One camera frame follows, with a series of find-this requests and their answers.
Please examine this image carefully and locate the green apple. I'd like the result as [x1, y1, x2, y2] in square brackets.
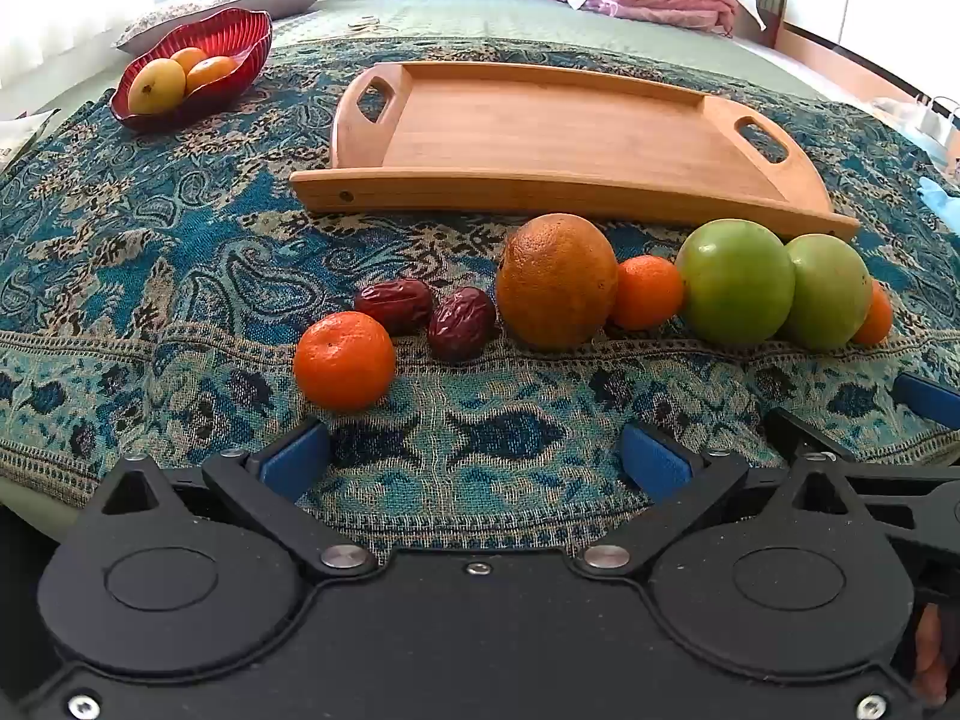
[676, 219, 796, 346]
[780, 234, 875, 350]

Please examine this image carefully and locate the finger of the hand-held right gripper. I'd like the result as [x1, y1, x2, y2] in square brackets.
[763, 405, 960, 502]
[891, 371, 960, 428]

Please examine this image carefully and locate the light blue item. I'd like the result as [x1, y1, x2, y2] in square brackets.
[916, 176, 960, 230]

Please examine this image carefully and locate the large orange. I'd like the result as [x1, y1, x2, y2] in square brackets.
[496, 214, 620, 351]

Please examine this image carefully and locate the red ribbed bowl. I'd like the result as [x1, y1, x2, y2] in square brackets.
[109, 7, 274, 133]

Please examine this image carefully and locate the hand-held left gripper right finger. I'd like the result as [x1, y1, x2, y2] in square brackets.
[574, 420, 860, 578]

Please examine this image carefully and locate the yellow fruit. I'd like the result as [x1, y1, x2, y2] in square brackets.
[127, 58, 187, 116]

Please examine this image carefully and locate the folded pink blanket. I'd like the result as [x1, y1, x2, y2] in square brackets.
[543, 0, 740, 37]

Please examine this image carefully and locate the small tangerine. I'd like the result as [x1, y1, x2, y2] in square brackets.
[293, 311, 396, 413]
[609, 255, 686, 331]
[851, 279, 894, 347]

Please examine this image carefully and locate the paper sheet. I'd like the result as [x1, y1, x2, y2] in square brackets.
[0, 109, 61, 173]

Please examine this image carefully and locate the wooden tray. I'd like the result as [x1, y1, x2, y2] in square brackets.
[289, 61, 860, 242]

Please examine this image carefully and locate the person's right hand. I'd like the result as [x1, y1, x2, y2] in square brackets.
[913, 601, 952, 707]

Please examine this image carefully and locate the red date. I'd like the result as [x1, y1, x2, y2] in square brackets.
[354, 279, 434, 337]
[427, 286, 497, 362]

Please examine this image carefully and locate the white bag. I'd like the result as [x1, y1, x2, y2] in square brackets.
[874, 94, 960, 149]

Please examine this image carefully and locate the blue paisley cloth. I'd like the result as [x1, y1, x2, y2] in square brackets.
[0, 37, 960, 550]

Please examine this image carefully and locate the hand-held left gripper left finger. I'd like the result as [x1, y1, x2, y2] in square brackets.
[94, 416, 380, 578]

